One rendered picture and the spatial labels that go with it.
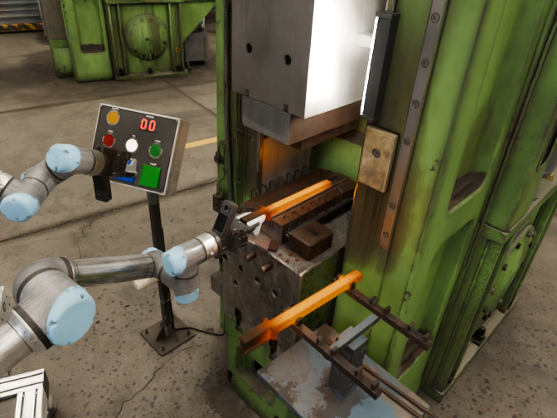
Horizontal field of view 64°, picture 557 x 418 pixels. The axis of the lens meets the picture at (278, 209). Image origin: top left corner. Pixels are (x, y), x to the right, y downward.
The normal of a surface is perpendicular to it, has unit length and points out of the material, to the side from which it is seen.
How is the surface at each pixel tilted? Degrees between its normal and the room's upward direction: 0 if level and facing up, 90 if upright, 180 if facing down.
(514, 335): 0
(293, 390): 0
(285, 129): 90
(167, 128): 60
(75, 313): 89
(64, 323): 89
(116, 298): 0
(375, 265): 90
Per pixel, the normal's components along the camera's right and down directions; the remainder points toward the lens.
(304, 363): 0.06, -0.84
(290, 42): -0.70, 0.35
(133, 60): 0.48, 0.50
